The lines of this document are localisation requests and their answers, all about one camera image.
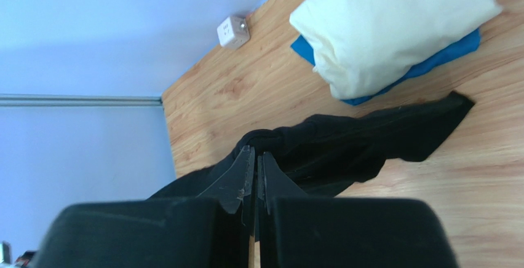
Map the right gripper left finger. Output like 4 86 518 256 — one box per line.
31 146 256 267

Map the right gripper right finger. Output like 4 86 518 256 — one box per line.
257 152 458 267

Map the black t shirt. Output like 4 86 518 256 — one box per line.
154 92 474 199

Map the blue folded t shirt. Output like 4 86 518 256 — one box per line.
290 28 482 106

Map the small beige cube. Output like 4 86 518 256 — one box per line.
216 15 250 50

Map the cream folded t shirt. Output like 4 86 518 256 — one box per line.
289 0 502 100

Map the aluminium frame rail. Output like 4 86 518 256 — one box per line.
1 94 162 107

